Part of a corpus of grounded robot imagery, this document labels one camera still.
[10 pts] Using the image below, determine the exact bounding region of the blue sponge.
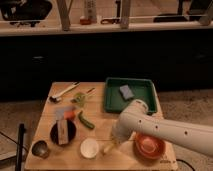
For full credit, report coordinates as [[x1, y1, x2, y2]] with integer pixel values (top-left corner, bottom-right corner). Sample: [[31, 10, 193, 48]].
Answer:
[[119, 85, 134, 100]]

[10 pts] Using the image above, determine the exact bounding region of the green plastic tray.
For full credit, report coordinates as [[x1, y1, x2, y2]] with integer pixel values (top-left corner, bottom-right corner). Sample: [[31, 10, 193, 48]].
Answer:
[[103, 77, 157, 114]]

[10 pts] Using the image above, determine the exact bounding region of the green pepper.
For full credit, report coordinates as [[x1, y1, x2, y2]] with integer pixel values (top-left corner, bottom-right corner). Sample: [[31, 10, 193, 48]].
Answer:
[[78, 111, 95, 130]]

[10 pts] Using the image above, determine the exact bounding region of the metal cup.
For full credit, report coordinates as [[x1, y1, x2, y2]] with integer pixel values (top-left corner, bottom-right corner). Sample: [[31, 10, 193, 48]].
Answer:
[[32, 140, 50, 159]]

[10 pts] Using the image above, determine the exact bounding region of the orange carrot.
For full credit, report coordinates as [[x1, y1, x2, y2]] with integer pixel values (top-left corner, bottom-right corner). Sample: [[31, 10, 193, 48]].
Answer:
[[64, 110, 75, 120]]

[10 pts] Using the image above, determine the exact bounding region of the black pole stand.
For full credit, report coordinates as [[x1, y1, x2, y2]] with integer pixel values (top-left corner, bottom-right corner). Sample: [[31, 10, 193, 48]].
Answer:
[[15, 123, 25, 171]]

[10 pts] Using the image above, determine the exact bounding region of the wooden block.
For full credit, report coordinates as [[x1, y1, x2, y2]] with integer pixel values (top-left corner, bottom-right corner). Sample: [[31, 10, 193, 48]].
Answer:
[[57, 120, 69, 145]]

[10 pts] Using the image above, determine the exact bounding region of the orange bowl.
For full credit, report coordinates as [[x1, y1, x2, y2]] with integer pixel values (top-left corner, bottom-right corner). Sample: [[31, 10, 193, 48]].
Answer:
[[134, 133, 166, 160]]

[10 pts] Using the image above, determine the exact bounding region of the white handled brush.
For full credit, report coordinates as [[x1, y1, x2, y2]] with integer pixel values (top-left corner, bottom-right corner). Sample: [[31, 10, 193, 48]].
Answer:
[[49, 82, 79, 103]]

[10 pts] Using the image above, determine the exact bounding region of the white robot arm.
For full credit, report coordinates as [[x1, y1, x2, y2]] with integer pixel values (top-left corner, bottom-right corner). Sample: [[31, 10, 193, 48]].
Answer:
[[112, 99, 213, 157]]

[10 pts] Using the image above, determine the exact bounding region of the white cup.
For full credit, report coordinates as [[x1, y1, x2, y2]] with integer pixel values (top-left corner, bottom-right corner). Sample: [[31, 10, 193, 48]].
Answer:
[[80, 138, 99, 159]]

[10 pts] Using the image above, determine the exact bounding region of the black office chair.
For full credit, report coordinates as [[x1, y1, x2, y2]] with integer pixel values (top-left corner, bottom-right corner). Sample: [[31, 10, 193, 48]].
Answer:
[[0, 0, 52, 27]]

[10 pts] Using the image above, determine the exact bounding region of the grey cloth piece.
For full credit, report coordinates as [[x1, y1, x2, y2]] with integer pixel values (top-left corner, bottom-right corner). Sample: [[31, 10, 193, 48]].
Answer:
[[55, 107, 73, 120]]

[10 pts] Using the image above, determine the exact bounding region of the black bowl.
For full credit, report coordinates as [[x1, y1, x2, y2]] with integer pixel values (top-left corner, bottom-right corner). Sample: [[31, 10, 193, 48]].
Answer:
[[50, 119, 77, 146]]

